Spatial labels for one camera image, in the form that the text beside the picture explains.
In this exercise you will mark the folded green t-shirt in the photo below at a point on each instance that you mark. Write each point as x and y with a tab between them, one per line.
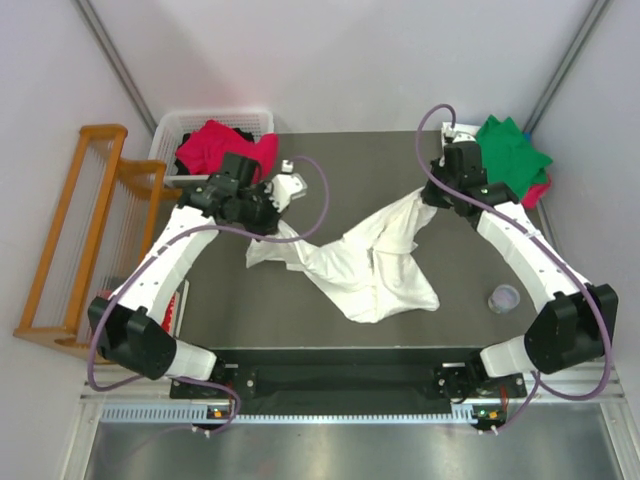
509	157

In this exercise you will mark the clear plastic cup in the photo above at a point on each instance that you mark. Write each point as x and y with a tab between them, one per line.
504	299

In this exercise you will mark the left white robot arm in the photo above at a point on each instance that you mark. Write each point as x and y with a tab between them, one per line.
127	325

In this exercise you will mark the pink t-shirt in basket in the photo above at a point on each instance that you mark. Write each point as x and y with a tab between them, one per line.
264	151

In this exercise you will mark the folded white t-shirt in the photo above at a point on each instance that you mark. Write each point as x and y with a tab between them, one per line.
457	127

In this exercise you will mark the folded pink t-shirt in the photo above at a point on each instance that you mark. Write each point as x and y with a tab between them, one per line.
536	191

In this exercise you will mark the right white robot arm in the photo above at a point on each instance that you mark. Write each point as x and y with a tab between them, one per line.
575	319

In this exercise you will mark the white plastic laundry basket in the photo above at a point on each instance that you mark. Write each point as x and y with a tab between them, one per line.
174	125

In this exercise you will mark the white slotted cable duct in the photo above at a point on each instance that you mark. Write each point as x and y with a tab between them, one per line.
206	414

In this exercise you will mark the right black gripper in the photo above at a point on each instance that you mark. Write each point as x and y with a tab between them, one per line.
431	198

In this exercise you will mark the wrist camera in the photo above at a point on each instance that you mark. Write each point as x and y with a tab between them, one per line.
457	136
286	187

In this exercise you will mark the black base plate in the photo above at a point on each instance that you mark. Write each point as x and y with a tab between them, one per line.
358	381

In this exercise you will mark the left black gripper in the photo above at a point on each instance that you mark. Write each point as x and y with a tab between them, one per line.
263	220

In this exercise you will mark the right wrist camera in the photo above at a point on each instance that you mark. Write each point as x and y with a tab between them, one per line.
457	136

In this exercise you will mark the wooden rack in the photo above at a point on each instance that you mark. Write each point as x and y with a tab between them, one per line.
103	225

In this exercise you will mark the white t-shirt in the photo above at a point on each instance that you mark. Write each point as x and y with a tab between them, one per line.
457	127
369	273

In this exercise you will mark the colourful book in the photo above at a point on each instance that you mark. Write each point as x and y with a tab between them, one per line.
174	313

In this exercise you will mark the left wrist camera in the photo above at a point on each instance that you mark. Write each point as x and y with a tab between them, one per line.
286	187

